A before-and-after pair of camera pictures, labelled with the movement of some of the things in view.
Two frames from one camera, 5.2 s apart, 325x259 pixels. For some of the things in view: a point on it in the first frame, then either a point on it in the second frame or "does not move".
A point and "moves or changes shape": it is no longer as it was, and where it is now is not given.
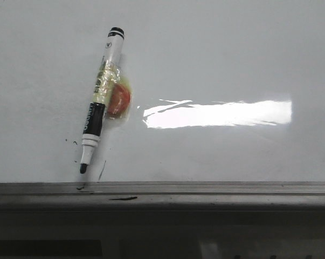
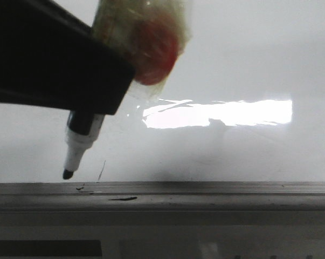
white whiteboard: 221,90 does not move
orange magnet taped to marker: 119,99 -> 150,34
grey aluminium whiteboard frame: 165,197 does not move
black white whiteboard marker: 92,127 moves or changes shape
